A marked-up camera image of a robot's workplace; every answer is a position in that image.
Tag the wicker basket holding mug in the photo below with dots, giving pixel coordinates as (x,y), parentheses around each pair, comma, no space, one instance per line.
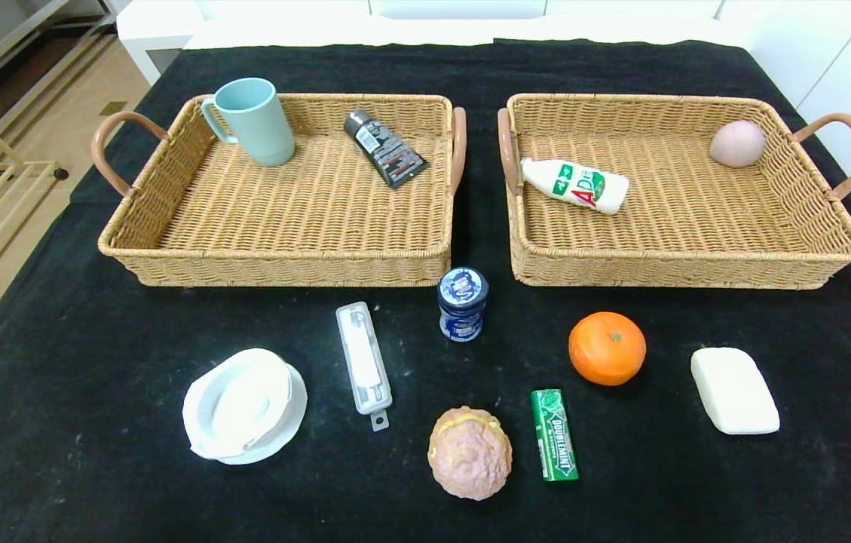
(282,211)

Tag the white soap bar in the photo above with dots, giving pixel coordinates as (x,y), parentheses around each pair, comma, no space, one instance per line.
(734,391)

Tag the green Doublemint gum pack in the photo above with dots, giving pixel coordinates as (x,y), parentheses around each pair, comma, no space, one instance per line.
(555,436)

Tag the grey metal shelf frame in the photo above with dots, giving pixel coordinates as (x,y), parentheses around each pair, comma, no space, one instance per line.
(14,38)

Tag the wicker basket holding milk bottle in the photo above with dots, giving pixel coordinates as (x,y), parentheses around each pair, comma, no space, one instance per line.
(696,219)

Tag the pink egg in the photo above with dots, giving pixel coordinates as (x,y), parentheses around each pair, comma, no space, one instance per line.
(738,143)

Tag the orange fruit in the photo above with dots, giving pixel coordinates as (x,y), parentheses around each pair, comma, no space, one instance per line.
(607,349)

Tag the teal plastic mug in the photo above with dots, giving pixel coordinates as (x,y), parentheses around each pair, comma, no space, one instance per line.
(255,124)

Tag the white toothbrush case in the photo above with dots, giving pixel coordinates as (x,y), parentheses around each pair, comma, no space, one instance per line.
(363,362)

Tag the brown lumpy bread bun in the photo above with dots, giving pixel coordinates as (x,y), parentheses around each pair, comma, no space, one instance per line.
(470,454)

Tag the blue gum jar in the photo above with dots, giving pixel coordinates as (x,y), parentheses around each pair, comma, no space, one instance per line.
(463,303)

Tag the white AD milk bottle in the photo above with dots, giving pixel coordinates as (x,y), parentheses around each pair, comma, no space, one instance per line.
(568,185)

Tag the black squeeze tube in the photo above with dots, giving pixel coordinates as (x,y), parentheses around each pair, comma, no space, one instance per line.
(387,152)

